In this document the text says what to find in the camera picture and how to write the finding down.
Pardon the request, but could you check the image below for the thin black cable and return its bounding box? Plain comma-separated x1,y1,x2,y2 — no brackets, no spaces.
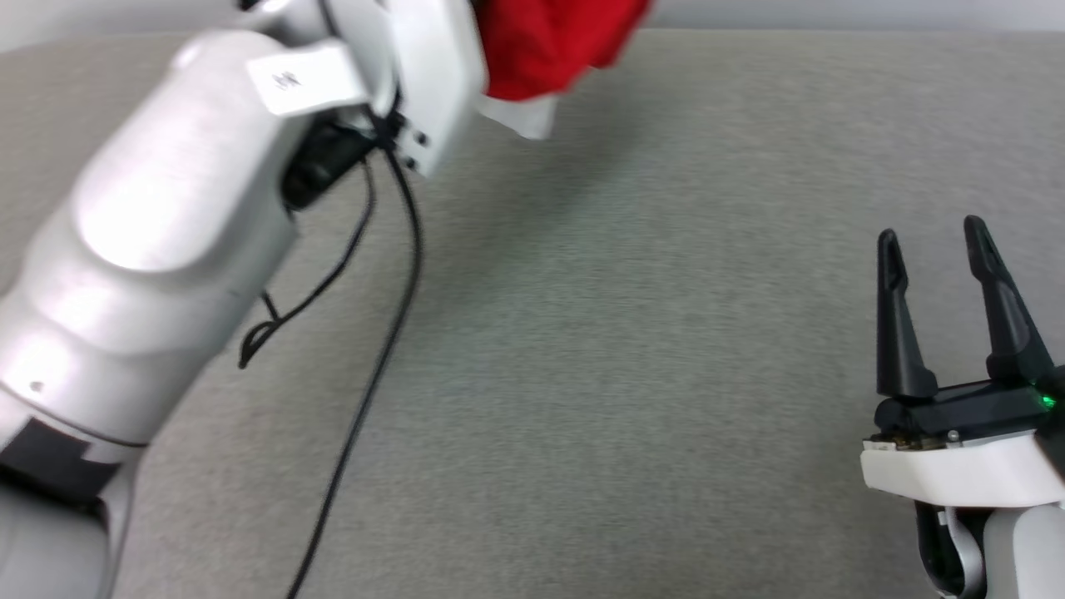
238,158,377,370

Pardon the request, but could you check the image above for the red garment with white trim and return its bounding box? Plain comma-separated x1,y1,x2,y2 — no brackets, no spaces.
470,0,654,141

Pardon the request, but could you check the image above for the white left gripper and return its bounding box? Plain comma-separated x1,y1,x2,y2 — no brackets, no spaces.
381,0,488,178

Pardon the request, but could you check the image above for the thick black cable teal plug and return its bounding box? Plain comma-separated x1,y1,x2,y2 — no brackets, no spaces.
285,125,425,599

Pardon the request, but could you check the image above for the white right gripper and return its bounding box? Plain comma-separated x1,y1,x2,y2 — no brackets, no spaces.
860,215,1065,509

